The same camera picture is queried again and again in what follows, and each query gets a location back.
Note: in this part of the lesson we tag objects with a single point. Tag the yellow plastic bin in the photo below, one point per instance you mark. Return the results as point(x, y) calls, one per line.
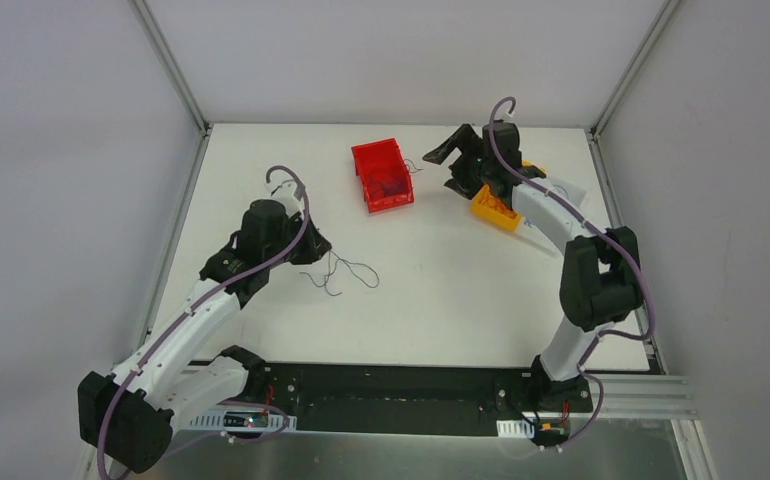
point(493, 211)

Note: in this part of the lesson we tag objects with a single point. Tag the right white cable duct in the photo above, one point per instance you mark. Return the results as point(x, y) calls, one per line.
point(520, 429)

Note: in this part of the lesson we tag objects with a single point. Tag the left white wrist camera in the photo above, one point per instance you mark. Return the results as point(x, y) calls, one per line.
point(289, 191)

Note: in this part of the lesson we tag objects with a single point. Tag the left white cable duct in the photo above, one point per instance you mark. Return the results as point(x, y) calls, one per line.
point(240, 420)

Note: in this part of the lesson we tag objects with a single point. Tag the white cable duct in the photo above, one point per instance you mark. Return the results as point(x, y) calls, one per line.
point(520, 429)
point(240, 420)

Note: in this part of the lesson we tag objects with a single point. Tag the clear white plastic bin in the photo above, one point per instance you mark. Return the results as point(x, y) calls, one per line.
point(569, 197)

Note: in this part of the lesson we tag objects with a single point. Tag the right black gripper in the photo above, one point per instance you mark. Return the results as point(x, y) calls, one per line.
point(464, 162)

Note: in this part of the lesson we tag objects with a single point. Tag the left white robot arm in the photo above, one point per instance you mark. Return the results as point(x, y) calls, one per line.
point(131, 414)

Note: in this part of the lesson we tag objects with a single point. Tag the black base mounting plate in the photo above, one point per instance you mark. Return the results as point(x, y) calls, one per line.
point(449, 401)

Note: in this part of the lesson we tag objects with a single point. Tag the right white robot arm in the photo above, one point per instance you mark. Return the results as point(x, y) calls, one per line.
point(598, 286)

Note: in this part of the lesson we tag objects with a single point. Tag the red plastic bin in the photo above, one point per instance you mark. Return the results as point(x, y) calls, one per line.
point(384, 176)

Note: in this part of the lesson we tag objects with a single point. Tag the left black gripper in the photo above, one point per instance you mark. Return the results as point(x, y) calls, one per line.
point(315, 245)

